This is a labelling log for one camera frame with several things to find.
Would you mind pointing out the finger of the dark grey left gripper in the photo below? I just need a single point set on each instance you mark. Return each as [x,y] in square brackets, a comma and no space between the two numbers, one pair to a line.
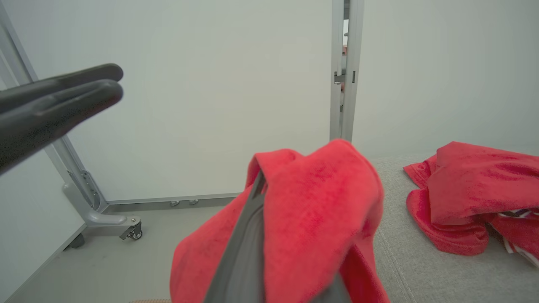
[63,82]
[50,122]

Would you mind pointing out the grey curved partition foot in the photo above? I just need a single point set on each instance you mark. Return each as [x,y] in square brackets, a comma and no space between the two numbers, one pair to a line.
[99,214]

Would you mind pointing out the grey partition bottom rail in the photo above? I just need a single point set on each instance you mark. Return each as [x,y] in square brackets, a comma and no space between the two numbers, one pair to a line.
[168,202]

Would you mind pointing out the red cloth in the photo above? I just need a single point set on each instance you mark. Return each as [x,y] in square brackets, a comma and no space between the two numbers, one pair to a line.
[471,193]

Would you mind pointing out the black caster wheel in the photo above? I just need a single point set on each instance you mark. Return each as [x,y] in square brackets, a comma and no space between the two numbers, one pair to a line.
[132,232]
[76,241]

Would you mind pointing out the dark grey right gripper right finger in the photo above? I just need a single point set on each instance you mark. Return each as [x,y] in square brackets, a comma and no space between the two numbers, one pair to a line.
[332,292]

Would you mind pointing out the red towel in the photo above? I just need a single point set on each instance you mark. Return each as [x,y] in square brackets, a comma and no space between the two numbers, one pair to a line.
[311,219]

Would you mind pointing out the grey slanted partition post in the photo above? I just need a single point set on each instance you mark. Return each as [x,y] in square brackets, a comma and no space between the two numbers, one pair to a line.
[63,155]

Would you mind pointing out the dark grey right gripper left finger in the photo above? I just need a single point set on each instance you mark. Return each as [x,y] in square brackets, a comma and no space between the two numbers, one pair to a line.
[240,256]

